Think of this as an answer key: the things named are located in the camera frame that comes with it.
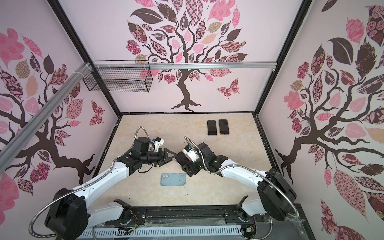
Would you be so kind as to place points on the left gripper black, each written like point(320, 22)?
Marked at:
point(164, 157)

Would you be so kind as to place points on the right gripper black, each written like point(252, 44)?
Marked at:
point(190, 166)

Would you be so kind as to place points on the pink phone case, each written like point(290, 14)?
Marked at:
point(228, 127)

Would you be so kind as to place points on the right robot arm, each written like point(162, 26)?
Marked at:
point(274, 197)

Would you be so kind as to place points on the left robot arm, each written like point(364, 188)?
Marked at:
point(72, 212)

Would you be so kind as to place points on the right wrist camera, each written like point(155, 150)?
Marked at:
point(190, 153)

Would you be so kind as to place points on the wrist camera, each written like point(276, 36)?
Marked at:
point(190, 153)
point(158, 142)

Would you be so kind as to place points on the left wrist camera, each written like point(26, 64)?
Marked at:
point(158, 142)

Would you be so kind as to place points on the white slotted cable duct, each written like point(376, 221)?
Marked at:
point(160, 232)

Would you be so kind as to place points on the black wire basket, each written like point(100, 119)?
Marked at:
point(128, 77)

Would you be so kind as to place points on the black base frame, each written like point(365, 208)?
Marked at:
point(259, 227)

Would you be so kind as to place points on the aluminium rail back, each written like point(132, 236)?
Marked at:
point(189, 66)

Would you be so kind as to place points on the aluminium rail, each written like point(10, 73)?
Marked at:
point(11, 150)
point(189, 66)

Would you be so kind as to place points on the aluminium rail left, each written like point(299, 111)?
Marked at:
point(11, 150)

